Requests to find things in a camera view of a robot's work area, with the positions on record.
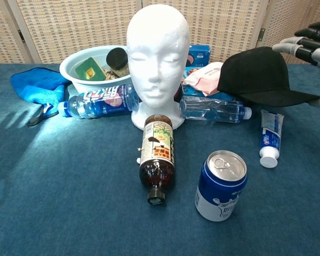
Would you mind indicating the black baseball cap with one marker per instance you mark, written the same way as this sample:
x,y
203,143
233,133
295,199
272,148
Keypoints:
x,y
256,77

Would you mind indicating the blue white toothpaste tube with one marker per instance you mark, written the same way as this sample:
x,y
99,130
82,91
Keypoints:
x,y
270,136

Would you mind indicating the pink wet wipes pack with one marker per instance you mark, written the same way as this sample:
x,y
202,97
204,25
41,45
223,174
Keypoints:
x,y
205,78

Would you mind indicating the blue Oreo box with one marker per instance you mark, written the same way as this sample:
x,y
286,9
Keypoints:
x,y
201,54

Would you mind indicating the clear water bottle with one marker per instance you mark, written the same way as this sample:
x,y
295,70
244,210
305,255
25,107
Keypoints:
x,y
216,110

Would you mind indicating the blue cookie box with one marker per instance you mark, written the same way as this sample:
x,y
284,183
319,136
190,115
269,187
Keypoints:
x,y
192,91

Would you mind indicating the white foam mannequin head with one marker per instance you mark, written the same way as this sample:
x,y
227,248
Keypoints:
x,y
157,58

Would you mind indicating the blue white drink can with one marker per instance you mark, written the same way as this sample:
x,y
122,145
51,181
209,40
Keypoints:
x,y
218,192

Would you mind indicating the dark tea plastic bottle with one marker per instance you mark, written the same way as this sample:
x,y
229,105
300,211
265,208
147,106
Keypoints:
x,y
156,160

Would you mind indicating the black round jar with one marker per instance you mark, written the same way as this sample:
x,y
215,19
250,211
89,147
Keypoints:
x,y
117,58

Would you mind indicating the brown patterned snack packet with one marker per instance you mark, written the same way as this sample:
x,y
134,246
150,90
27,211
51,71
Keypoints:
x,y
114,74

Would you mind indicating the blue label drink bottle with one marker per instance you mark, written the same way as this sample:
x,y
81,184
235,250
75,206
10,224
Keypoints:
x,y
101,102

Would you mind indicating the green yellow box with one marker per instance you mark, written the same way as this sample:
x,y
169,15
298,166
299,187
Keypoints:
x,y
89,69

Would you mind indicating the light blue plastic basin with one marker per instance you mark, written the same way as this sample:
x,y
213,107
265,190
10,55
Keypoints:
x,y
80,85

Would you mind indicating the woven folding screen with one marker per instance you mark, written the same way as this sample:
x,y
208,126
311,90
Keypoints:
x,y
69,26

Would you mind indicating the blue cloth with black trim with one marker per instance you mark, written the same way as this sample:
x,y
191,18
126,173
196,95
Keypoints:
x,y
37,85

